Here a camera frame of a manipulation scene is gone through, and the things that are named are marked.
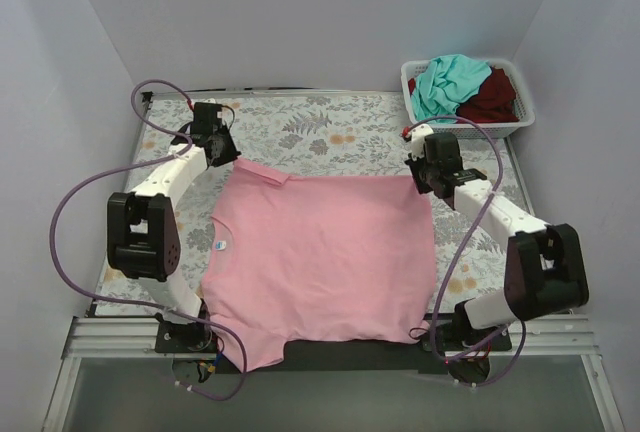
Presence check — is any teal t shirt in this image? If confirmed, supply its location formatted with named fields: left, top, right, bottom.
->
left=411, top=54, right=492, bottom=124

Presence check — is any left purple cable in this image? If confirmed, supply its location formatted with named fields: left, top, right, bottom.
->
left=48, top=79, right=249, bottom=401

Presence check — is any white plastic basket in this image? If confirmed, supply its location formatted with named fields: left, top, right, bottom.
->
left=400, top=57, right=535, bottom=139

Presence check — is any pink t shirt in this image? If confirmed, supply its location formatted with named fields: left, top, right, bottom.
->
left=201, top=159, right=437, bottom=371

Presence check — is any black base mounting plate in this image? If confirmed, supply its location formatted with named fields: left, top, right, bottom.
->
left=155, top=313, right=512, bottom=383

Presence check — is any aluminium frame rail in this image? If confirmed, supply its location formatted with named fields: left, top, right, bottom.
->
left=42, top=314, right=161, bottom=432

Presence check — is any dark red t shirt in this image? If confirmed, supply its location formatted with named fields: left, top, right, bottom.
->
left=409, top=67, right=518, bottom=124

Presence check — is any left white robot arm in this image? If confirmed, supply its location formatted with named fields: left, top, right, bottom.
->
left=107, top=102, right=241, bottom=352

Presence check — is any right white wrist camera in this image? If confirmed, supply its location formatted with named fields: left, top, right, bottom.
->
left=401, top=124, right=434, bottom=145

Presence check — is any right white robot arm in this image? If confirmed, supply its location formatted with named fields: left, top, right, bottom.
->
left=403, top=124, right=590, bottom=350

